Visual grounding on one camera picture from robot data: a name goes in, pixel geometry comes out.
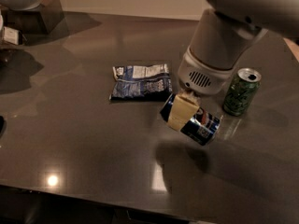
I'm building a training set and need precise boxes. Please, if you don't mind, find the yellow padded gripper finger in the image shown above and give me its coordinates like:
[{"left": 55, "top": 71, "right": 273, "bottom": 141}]
[{"left": 167, "top": 91, "right": 200, "bottom": 131}]

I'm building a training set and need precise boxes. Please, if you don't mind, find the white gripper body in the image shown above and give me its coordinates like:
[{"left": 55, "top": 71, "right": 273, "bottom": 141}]
[{"left": 178, "top": 49, "right": 233, "bottom": 95}]

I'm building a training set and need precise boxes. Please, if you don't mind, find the blue pepsi can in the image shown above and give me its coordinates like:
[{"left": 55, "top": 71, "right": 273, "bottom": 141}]
[{"left": 160, "top": 93, "right": 221, "bottom": 146}]

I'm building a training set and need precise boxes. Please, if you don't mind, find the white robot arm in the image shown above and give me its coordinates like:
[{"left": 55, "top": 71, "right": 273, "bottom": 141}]
[{"left": 167, "top": 0, "right": 299, "bottom": 131}]

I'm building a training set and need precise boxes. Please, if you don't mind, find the green soda can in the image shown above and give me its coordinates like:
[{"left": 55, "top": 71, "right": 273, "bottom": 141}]
[{"left": 222, "top": 68, "right": 262, "bottom": 116}]

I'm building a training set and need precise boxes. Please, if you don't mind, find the blue chip bag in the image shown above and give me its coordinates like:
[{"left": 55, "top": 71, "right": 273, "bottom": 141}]
[{"left": 109, "top": 63, "right": 173, "bottom": 101}]

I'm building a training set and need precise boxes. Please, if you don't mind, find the dark wooden stand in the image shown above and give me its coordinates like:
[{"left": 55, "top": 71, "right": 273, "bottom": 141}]
[{"left": 1, "top": 0, "right": 64, "bottom": 35}]

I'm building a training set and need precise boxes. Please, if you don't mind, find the small white card box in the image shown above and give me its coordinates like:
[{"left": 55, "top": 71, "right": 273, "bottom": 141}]
[{"left": 3, "top": 26, "right": 21, "bottom": 45}]

